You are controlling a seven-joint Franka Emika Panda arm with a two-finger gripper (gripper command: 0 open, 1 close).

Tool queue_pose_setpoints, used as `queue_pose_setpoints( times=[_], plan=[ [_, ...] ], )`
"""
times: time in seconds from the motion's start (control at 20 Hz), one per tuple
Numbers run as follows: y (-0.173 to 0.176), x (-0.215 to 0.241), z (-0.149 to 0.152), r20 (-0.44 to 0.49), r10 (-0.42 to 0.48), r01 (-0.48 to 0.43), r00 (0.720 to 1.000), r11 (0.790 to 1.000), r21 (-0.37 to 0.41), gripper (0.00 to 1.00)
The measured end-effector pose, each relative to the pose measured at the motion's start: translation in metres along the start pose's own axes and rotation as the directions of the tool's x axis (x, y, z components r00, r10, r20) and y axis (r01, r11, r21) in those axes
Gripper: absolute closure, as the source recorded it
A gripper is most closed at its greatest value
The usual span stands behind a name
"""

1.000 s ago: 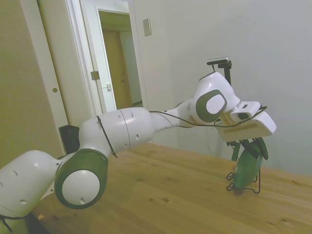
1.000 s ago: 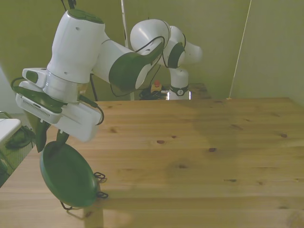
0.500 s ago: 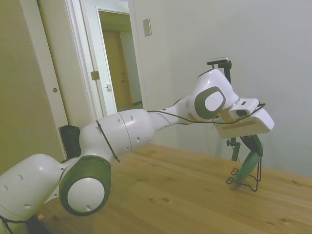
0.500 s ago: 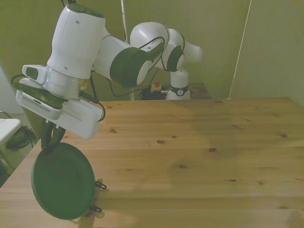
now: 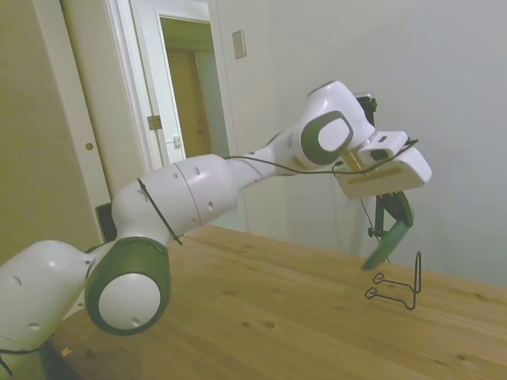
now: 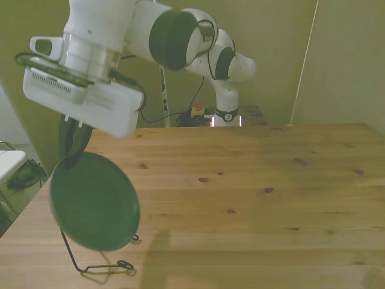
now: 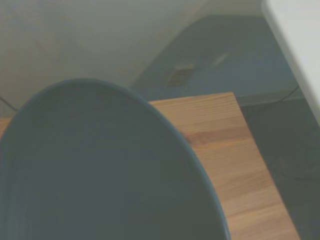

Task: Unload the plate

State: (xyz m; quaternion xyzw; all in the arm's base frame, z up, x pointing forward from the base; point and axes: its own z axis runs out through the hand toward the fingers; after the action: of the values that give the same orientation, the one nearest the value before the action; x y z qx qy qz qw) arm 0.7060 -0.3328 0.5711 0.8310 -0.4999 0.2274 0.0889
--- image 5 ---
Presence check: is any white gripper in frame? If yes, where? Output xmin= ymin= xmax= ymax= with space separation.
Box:
xmin=335 ymin=146 xmax=433 ymax=238

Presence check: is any brown wooden door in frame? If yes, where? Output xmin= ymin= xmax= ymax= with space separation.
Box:
xmin=165 ymin=47 xmax=212 ymax=158

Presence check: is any black flat panel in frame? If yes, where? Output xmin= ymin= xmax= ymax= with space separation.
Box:
xmin=94 ymin=202 xmax=118 ymax=243

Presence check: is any white door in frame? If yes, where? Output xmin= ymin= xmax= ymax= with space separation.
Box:
xmin=33 ymin=0 xmax=120 ymax=222

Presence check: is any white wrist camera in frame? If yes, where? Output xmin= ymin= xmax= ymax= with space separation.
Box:
xmin=357 ymin=131 xmax=410 ymax=164

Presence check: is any black wire plate stand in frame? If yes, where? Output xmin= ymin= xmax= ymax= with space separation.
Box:
xmin=364 ymin=250 xmax=423 ymax=311

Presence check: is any black camera tripod stand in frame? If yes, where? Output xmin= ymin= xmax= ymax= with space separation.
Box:
xmin=353 ymin=91 xmax=394 ymax=265

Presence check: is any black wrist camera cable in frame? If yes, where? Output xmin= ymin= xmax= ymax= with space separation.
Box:
xmin=223 ymin=138 xmax=420 ymax=176

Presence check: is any white wall switch plate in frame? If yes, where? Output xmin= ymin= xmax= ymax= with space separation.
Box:
xmin=231 ymin=29 xmax=247 ymax=61

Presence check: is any black strap around arm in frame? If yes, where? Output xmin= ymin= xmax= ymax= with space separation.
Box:
xmin=136 ymin=177 xmax=184 ymax=246

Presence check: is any white door frame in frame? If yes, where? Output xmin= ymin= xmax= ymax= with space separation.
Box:
xmin=103 ymin=0 xmax=238 ymax=175

